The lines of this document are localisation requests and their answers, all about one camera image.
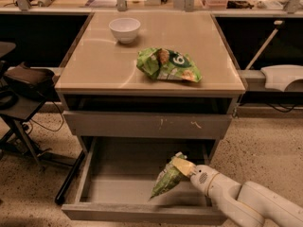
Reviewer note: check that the open grey middle drawer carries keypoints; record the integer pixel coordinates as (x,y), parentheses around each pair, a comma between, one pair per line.
(118,177)

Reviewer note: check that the closed grey top drawer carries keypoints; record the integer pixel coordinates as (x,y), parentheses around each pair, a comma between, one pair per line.
(148,125)

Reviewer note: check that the white-headed stick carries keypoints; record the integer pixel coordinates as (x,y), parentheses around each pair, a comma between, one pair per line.
(278,25)

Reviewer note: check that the green jalapeno chip bag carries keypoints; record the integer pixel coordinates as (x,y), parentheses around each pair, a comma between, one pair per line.
(167,179)

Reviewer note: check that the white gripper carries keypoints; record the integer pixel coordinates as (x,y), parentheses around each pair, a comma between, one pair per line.
(202,179)

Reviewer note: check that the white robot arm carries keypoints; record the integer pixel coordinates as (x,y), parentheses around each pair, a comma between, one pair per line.
(247,204)

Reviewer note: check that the light green chip bag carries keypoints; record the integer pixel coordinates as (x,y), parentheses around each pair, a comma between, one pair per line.
(165,64)

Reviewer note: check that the grey drawer cabinet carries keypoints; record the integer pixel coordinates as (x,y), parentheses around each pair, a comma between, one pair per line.
(101,75)

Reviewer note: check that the black bag on stand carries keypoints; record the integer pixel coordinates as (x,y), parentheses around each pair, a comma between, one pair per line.
(32,83)

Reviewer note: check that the dark folding stand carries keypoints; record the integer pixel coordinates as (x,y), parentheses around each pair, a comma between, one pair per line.
(16,110)

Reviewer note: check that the white bowl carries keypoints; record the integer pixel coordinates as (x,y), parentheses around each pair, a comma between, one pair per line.
(125,30)

